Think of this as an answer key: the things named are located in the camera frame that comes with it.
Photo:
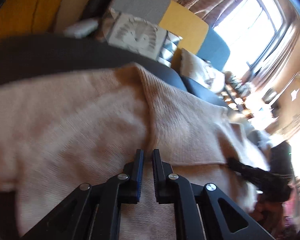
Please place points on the beige knit sweater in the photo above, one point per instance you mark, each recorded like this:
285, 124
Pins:
60, 131

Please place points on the grey yellow blue sofa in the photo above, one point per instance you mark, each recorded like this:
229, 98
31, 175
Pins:
198, 38

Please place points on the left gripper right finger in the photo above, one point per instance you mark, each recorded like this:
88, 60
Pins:
202, 212

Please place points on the deer print cushion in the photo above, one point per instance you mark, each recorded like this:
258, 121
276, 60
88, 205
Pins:
201, 71

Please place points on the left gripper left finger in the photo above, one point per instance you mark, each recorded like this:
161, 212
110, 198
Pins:
93, 211

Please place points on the wooden side shelf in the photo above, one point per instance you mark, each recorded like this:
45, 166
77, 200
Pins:
235, 93

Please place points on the tiger print cushion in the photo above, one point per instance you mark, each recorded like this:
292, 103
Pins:
139, 36

